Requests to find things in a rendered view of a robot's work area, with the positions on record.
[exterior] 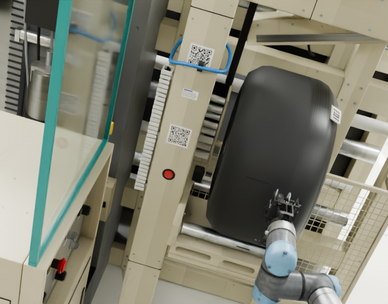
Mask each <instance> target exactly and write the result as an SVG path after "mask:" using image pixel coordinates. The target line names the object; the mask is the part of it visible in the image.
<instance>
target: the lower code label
mask: <svg viewBox="0 0 388 304"><path fill-rule="evenodd" d="M191 134H192V130H191V129H188V128H184V127H180V126H178V125H174V124H170V127H169V131H168V134H167V139H166V142H167V143H169V144H173V145H177V146H179V147H183V148H187V147H188V144H189V141H190V136H191Z"/></svg>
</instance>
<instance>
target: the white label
mask: <svg viewBox="0 0 388 304"><path fill-rule="evenodd" d="M341 116H342V111H341V110H339V109H338V108H337V107H335V106H333V105H332V106H331V117H330V119H332V120H333V121H334V122H336V123H337V124H339V125H340V123H341Z"/></svg>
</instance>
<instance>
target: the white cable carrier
mask: <svg viewBox="0 0 388 304"><path fill-rule="evenodd" d="M174 69H175V67H174V66H170V65H166V64H164V66H163V69H162V70H161V74H160V79H159V83H158V88H157V92H156V96H155V101H154V105H153V109H152V113H151V118H150V122H149V125H148V132H147V134H146V139H145V144H144V148H143V153H142V156H141V160H140V165H139V170H138V173H137V178H136V183H135V186H134V189H138V190H141V191H143V190H144V188H145V187H146V186H147V183H148V181H147V179H148V174H149V170H150V166H151V162H152V158H153V155H154V150H155V145H156V141H157V137H158V136H159V134H160V130H159V129H160V125H161V120H162V117H163V112H164V108H165V105H166V100H167V96H168V92H169V88H170V85H171V79H172V78H173V77H174Z"/></svg>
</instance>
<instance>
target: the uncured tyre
mask: <svg viewBox="0 0 388 304"><path fill-rule="evenodd" d="M332 105H333V106H335V107H337V108H338V103H337V100H336V97H335V96H334V94H333V93H332V91H331V89H330V87H329V85H327V84H325V83H324V82H322V81H320V80H318V79H315V78H311V77H308V76H305V75H301V74H297V73H294V72H291V71H287V70H284V69H281V68H277V67H274V66H261V67H259V68H257V69H255V70H253V71H251V72H249V73H248V74H247V76H246V78H245V80H244V82H243V84H242V86H241V88H240V90H239V93H238V96H237V98H236V102H235V104H234V107H233V111H232V114H231V117H230V120H229V123H228V127H227V130H226V133H225V136H224V140H223V143H222V146H221V150H220V153H219V157H218V160H217V164H216V167H215V171H214V174H213V178H212V181H211V186H210V190H209V193H208V199H207V210H206V217H207V219H208V221H209V223H210V224H211V226H212V228H213V229H214V230H215V231H217V232H219V233H220V234H222V235H225V236H229V237H232V238H235V239H239V240H242V241H246V242H250V243H252V244H256V245H260V246H262V247H266V246H265V245H263V244H260V243H259V242H257V241H253V239H254V238H256V239H260V237H261V234H262V233H263V232H264V230H265V228H266V227H267V226H268V224H267V222H265V217H263V208H264V206H266V205H268V203H269V201H270V200H271V199H272V196H273V194H274V191H275V193H276V191H277V189H278V193H280V194H284V197H287V196H288V194H289V193H291V196H290V200H294V201H295V202H296V200H297V198H299V203H303V205H302V208H301V210H300V212H299V214H296V217H295V219H294V224H293V225H294V227H295V232H296V239H297V238H298V237H299V236H300V234H301V233H302V231H303V230H304V228H305V227H306V225H307V223H308V221H309V219H310V217H311V215H312V212H313V210H314V207H315V206H316V203H317V200H318V198H319V194H320V193H321V189H322V186H323V184H324V180H325V177H326V174H327V171H328V167H329V164H330V160H331V155H332V152H333V147H334V141H335V138H336V131H337V123H336V122H334V121H333V120H332V119H330V117H331V106H332ZM246 176H247V177H250V178H253V179H257V180H261V181H264V182H267V183H269V184H266V183H263V182H259V181H256V180H253V179H249V178H246Z"/></svg>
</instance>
